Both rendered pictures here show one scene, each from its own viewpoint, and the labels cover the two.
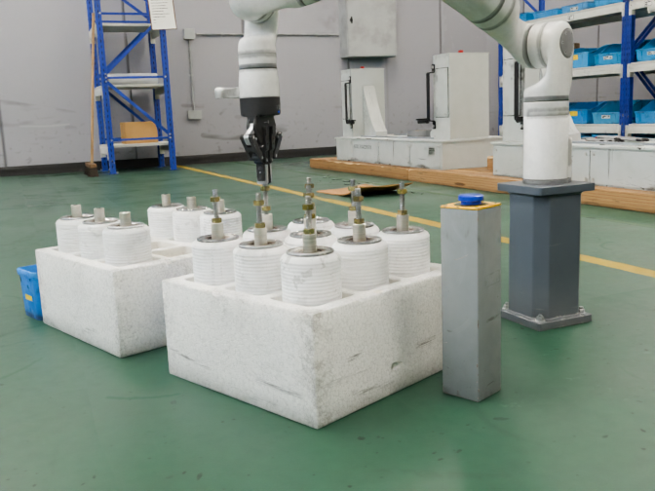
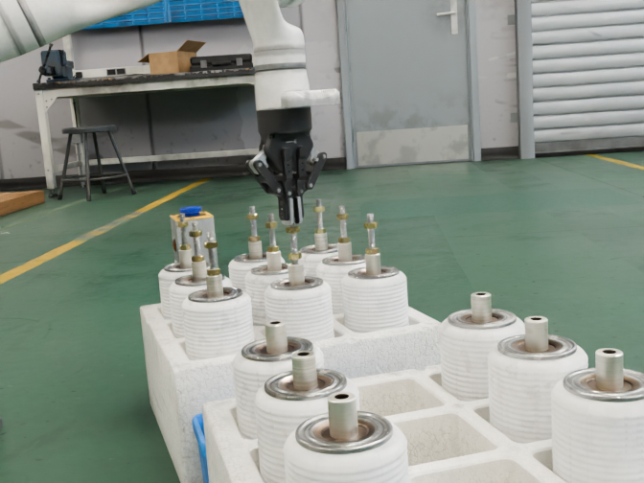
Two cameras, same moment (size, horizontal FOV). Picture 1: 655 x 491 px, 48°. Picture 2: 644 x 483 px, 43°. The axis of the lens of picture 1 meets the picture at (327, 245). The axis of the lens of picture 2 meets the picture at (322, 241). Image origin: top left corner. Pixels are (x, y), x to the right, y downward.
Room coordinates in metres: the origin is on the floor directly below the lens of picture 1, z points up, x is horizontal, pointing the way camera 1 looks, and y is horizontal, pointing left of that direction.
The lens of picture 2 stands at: (2.37, 0.67, 0.50)
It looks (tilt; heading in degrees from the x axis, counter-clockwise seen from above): 10 degrees down; 207
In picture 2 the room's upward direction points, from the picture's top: 4 degrees counter-clockwise
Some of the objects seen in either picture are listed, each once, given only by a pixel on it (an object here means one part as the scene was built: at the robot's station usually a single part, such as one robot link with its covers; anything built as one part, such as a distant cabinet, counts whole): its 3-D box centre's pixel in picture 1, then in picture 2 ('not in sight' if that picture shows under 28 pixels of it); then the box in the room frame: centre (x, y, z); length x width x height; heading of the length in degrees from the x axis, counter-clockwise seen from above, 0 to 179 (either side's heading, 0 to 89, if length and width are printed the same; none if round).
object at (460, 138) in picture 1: (413, 111); not in sight; (5.43, -0.67, 0.45); 1.61 x 0.57 x 0.74; 23
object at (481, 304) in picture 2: (125, 219); (481, 308); (1.50, 0.42, 0.26); 0.02 x 0.02 x 0.03
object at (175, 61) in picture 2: not in sight; (172, 59); (-2.40, -2.88, 0.87); 0.40 x 0.30 x 0.23; 99
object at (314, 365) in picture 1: (314, 321); (283, 368); (1.30, 0.03, 0.09); 0.39 x 0.39 x 0.18; 46
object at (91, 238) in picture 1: (103, 262); (539, 434); (1.59, 0.50, 0.16); 0.10 x 0.10 x 0.18
